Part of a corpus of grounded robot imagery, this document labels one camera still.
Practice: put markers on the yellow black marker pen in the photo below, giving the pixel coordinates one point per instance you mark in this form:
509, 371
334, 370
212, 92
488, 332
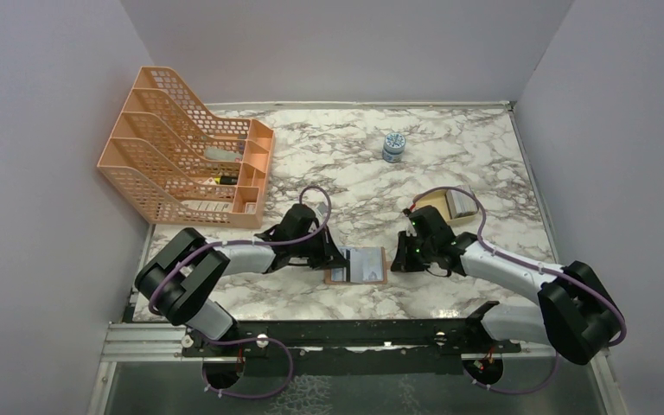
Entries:
222, 180

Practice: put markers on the orange plastic file organizer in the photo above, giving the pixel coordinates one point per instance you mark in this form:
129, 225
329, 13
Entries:
166, 143

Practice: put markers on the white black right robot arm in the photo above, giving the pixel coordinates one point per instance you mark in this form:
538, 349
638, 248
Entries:
570, 309

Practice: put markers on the silver card number side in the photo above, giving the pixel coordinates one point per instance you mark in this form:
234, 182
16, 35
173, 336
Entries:
338, 275

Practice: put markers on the small blue white jar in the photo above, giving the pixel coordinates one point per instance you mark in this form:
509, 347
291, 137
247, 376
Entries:
393, 147

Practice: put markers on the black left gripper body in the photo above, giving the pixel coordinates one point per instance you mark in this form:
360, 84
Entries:
314, 252

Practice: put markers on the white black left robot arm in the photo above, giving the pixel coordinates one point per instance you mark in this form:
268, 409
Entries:
180, 278

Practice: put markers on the tan leather card holder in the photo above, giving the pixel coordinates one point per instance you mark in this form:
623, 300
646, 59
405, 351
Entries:
344, 251

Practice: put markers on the silver vip credit card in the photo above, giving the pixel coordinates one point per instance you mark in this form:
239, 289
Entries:
375, 271

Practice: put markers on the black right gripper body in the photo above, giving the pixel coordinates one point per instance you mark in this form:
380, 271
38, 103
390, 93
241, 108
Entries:
428, 248

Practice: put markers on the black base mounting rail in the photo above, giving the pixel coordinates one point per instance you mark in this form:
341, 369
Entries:
348, 347

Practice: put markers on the white boxes in organizer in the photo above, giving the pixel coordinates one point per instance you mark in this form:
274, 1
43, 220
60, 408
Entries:
208, 206

